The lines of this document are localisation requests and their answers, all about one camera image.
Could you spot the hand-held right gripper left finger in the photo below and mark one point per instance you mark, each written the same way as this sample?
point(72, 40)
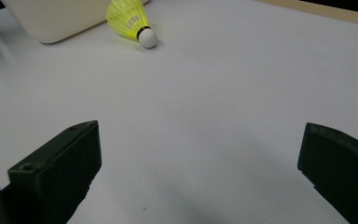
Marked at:
point(59, 168)

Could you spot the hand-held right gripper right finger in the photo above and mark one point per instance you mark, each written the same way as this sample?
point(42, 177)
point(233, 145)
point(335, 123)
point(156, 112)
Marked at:
point(345, 168)

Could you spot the white plastic bin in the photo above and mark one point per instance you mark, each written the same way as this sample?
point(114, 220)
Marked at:
point(52, 18)

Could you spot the yellow shuttlecock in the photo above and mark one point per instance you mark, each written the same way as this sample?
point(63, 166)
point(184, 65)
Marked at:
point(127, 15)

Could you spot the wooden table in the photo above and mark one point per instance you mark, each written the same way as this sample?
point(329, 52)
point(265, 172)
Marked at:
point(338, 13)

